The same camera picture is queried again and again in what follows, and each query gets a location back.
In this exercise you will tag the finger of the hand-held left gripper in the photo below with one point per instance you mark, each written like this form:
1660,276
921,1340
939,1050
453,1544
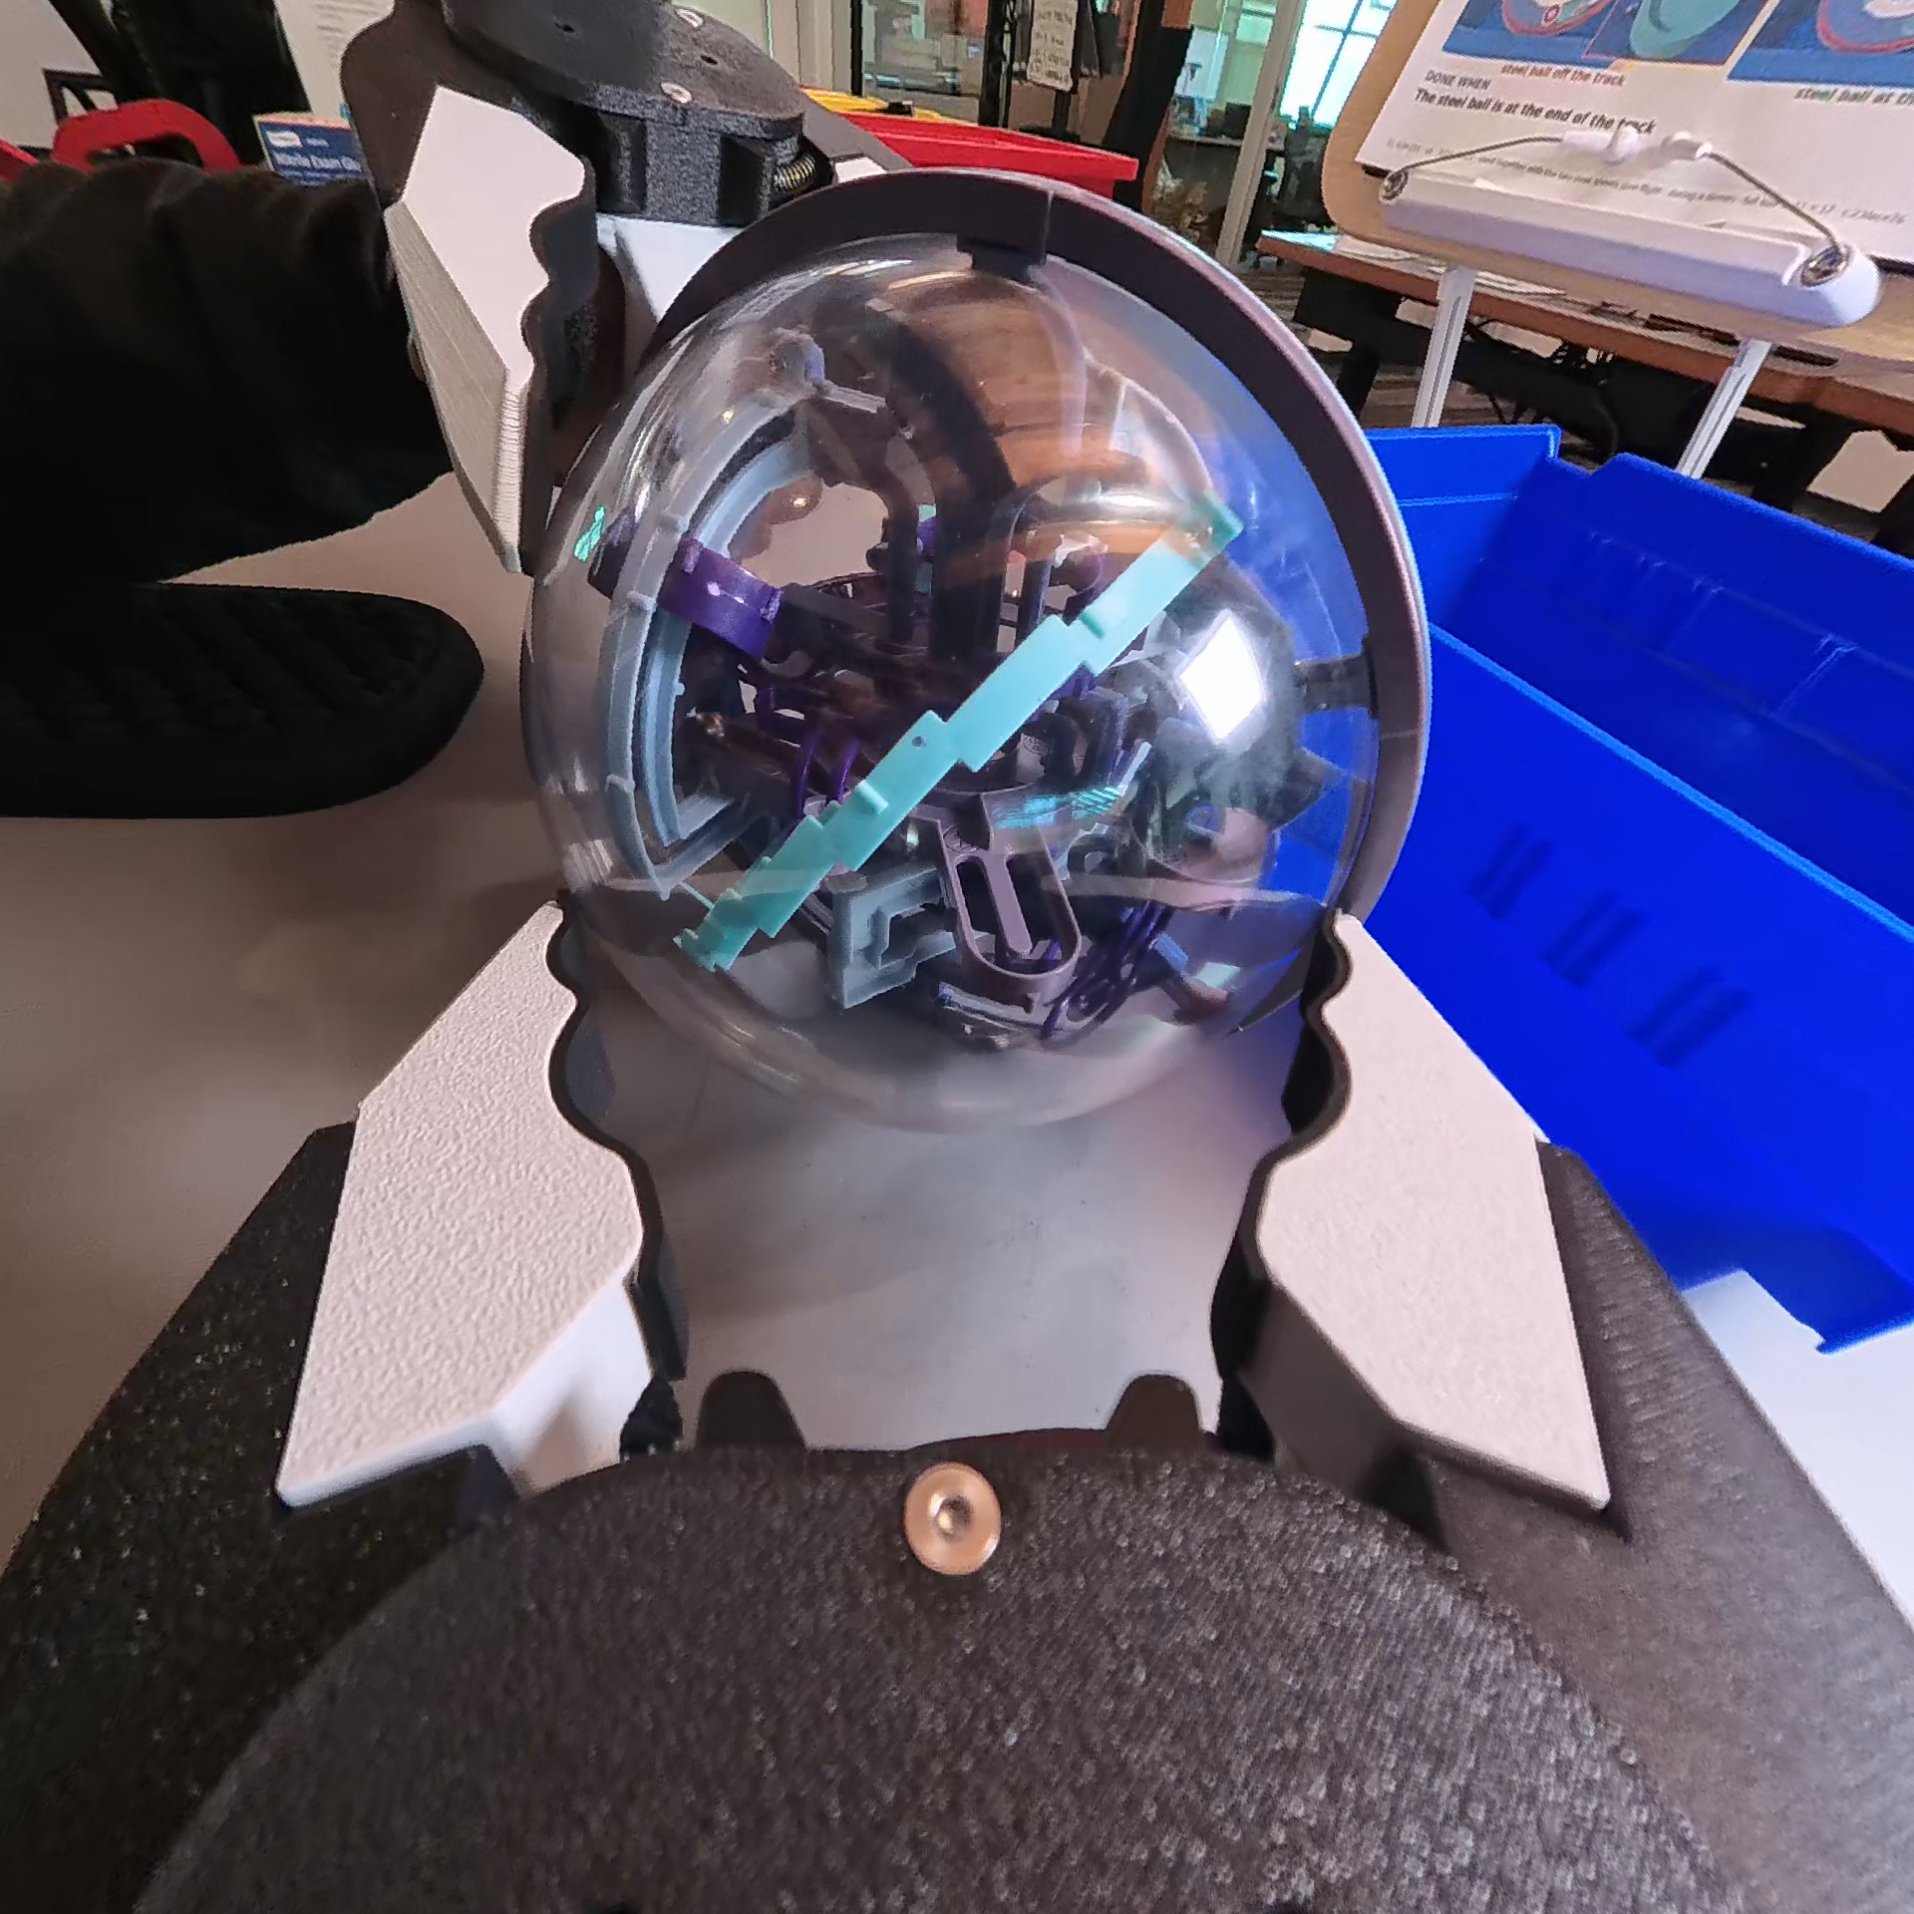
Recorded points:
480,284

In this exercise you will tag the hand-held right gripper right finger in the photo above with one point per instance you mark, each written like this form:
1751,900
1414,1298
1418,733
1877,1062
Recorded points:
1437,1287

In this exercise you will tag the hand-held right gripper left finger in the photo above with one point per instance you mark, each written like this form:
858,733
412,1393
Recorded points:
464,1287

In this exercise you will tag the blue plastic bin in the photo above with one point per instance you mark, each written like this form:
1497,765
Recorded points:
1678,837

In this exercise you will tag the clear plastic maze ball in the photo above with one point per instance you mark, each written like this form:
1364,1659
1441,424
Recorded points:
957,658

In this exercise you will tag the person's left forearm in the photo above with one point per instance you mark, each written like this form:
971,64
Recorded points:
209,388

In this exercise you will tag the blue glove box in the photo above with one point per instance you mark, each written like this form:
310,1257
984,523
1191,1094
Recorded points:
317,145

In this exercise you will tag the red plastic bin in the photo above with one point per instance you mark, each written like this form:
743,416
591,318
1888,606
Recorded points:
988,145

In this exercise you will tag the wooden instruction board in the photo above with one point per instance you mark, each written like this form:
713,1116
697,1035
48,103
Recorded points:
1678,122

